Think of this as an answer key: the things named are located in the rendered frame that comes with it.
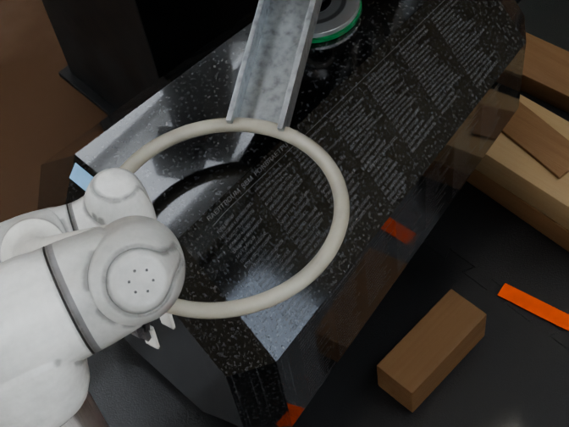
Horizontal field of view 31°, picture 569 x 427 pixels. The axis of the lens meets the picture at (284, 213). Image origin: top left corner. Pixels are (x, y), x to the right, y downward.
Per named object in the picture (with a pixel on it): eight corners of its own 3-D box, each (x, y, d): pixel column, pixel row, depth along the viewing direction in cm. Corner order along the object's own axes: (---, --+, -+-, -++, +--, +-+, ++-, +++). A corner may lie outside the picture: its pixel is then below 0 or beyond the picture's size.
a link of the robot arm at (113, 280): (152, 189, 123) (47, 237, 121) (162, 201, 105) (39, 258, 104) (199, 286, 125) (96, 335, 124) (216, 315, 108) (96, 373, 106)
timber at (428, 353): (412, 413, 268) (411, 394, 258) (377, 385, 273) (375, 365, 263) (484, 335, 278) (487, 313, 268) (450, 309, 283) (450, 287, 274)
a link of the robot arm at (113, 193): (152, 208, 179) (79, 232, 177) (135, 147, 167) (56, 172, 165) (168, 255, 172) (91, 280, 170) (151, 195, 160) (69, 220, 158)
